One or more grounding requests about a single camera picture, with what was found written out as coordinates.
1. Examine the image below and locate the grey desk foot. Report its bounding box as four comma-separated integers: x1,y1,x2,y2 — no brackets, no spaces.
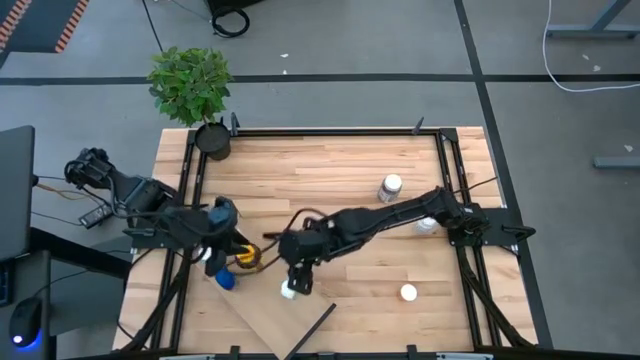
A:
593,156,640,170

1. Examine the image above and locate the orange black striped mat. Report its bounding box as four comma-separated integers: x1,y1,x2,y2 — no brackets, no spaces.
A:
0,0,91,54

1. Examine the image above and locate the black computer mouse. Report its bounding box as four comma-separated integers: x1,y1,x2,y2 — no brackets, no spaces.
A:
8,297,44,349

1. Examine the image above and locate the amber bottle yellow cap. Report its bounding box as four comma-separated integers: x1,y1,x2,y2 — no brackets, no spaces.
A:
234,243,264,272

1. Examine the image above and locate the wooden board tray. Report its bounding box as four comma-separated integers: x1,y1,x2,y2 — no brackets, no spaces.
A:
192,199,337,360

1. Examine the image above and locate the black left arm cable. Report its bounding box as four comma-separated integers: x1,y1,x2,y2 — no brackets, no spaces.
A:
97,174,236,239

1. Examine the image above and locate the black power adapter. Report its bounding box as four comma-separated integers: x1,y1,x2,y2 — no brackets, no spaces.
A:
78,201,119,230

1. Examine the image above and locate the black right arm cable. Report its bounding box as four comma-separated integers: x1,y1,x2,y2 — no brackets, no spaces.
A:
259,206,329,275

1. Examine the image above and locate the dark grey desk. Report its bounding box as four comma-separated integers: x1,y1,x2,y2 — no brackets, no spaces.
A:
0,227,132,360

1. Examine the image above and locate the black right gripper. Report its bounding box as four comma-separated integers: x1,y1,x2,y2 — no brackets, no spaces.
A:
278,227,331,295

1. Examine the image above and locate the grey desk leg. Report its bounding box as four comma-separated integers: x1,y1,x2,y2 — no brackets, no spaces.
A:
545,0,640,40

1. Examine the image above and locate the white floor cable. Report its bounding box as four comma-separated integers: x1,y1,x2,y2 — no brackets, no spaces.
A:
541,0,640,94

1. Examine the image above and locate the green potted plant black pot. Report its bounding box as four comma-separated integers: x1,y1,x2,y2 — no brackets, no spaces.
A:
147,46,234,162

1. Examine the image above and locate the blue medicine bottle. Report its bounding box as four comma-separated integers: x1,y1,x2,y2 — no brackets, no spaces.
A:
214,268,237,292

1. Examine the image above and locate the black aluminium table frame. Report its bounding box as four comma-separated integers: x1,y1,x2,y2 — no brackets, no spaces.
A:
114,127,541,360

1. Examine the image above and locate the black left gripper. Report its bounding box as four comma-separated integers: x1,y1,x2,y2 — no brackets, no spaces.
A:
204,196,254,278

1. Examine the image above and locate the black monitor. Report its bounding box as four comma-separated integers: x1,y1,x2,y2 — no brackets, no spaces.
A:
0,124,37,261

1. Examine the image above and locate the coiled black cable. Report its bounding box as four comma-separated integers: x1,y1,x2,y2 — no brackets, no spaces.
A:
210,5,251,39

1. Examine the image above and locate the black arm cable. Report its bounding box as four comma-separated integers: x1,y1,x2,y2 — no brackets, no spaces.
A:
259,206,329,275
97,174,236,239

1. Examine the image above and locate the white cap bottle dark label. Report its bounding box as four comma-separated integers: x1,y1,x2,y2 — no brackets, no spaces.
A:
377,173,404,204

